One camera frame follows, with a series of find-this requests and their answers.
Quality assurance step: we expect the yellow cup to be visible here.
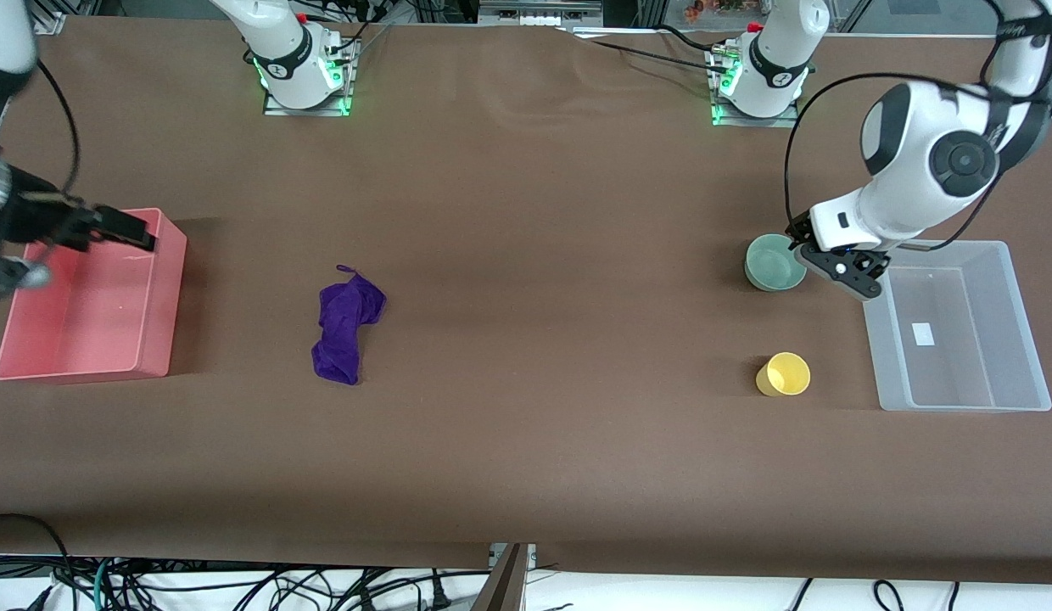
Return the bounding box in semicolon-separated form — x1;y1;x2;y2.
755;351;812;398

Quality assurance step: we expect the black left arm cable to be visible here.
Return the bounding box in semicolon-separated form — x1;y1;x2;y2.
783;0;1052;253

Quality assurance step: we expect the black table cable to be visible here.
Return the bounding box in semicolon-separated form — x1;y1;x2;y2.
587;39;729;76
656;24;729;53

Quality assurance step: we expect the black looped floor cable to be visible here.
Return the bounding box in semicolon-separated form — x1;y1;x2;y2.
0;513;70;588

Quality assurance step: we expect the green bowl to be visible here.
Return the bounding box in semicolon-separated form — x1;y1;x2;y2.
744;233;809;292

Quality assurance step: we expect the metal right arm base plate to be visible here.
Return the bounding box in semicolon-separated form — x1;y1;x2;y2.
262;38;355;118

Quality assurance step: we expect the grey table support post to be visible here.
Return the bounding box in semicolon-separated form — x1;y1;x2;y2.
473;543;532;611

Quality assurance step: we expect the aluminium corner profile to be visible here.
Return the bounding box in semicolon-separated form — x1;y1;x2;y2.
30;0;69;36

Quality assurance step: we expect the purple cloth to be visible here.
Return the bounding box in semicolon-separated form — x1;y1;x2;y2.
311;264;388;386

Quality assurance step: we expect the tangled black floor cable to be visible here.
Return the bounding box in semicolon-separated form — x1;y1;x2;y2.
110;564;484;611

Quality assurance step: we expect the orange background item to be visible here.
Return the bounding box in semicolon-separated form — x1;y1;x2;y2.
683;0;749;23

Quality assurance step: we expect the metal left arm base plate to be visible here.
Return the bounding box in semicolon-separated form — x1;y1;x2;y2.
708;47;801;129

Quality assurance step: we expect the aluminium frame with connectors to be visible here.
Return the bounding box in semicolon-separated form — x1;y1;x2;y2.
478;0;605;27

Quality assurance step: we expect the clear plastic bin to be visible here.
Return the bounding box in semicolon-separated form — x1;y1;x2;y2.
862;240;1052;413

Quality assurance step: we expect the pink plastic bin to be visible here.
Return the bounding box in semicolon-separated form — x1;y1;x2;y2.
0;208;188;381

